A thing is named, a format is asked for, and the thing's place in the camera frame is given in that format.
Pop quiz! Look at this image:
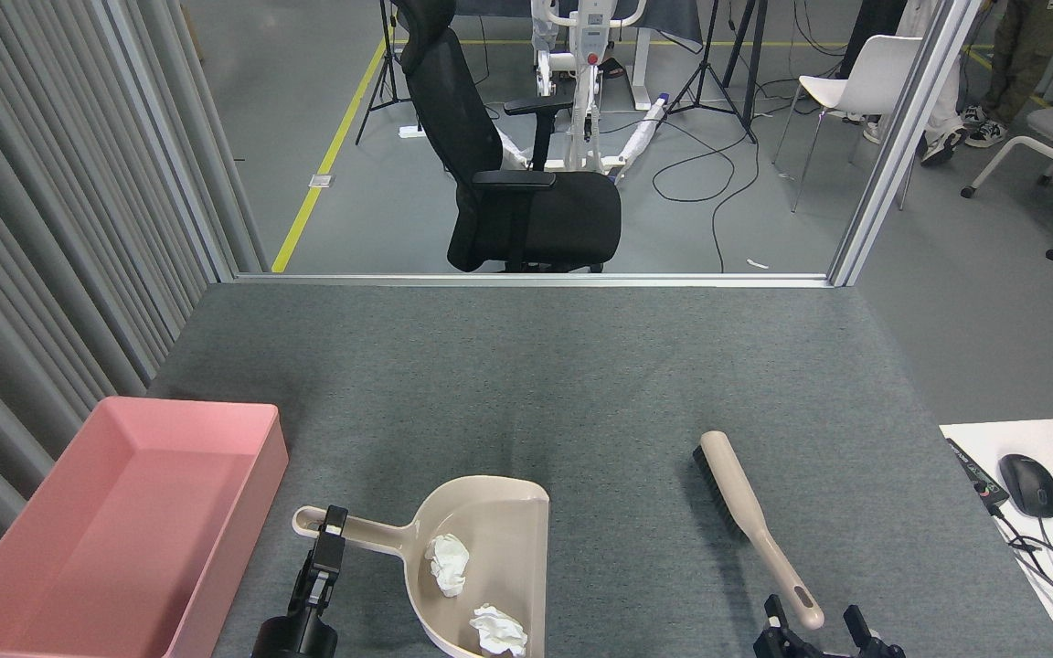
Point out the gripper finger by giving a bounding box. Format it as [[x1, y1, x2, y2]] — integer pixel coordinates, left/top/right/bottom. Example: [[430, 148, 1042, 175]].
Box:
[[753, 595, 812, 658], [289, 548, 316, 620], [311, 505, 349, 620], [844, 604, 908, 658]]

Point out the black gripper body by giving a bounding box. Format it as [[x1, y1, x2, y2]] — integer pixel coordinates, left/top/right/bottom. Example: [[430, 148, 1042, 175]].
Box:
[[252, 614, 338, 658]]

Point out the white tissue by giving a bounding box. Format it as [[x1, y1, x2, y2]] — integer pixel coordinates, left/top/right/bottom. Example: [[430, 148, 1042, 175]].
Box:
[[470, 604, 528, 658], [425, 534, 471, 599]]

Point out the beige hand brush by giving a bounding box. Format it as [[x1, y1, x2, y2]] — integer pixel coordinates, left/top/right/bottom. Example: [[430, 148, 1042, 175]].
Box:
[[693, 430, 826, 631]]

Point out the beige plastic dustpan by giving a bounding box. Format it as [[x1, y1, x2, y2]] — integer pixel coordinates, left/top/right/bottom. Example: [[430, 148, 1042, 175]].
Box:
[[292, 475, 550, 658]]

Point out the pink plastic bin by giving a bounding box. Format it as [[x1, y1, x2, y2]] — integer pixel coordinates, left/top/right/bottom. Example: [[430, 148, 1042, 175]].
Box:
[[0, 396, 290, 658]]

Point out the black computer mouse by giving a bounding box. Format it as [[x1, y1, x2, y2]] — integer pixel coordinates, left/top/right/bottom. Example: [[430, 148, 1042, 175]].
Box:
[[999, 454, 1053, 518]]

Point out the black office chair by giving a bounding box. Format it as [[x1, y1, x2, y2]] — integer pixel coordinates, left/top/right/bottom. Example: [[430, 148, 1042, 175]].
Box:
[[396, 0, 622, 274]]

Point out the black tripod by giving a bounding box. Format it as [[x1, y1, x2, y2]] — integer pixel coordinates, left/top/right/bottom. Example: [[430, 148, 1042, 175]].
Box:
[[668, 0, 770, 145], [355, 0, 414, 145]]

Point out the white wheeled stand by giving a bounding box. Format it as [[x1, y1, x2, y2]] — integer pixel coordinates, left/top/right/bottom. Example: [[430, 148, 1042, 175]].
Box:
[[495, 0, 674, 181]]

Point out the person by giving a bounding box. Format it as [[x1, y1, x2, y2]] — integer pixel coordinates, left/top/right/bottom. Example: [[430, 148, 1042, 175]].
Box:
[[963, 0, 1053, 149], [863, 0, 968, 166]]

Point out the white plastic chair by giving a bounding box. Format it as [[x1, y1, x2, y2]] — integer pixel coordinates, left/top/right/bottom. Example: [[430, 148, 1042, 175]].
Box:
[[771, 35, 922, 213]]

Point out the dark desk white leg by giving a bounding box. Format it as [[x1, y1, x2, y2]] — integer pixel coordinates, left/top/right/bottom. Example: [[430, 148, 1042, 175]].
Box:
[[452, 0, 706, 112]]

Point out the black mouse cable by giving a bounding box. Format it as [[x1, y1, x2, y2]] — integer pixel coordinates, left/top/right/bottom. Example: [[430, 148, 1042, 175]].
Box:
[[988, 503, 1053, 631]]

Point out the silver frame rail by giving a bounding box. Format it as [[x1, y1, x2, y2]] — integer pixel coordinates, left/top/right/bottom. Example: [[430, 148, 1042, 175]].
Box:
[[234, 271, 835, 289]]

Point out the black floor cable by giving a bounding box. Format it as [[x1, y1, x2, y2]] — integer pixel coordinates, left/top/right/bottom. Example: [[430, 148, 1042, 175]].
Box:
[[652, 117, 761, 273]]

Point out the silver frame post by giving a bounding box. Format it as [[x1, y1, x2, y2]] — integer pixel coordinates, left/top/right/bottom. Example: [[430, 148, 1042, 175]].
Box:
[[828, 0, 984, 288]]

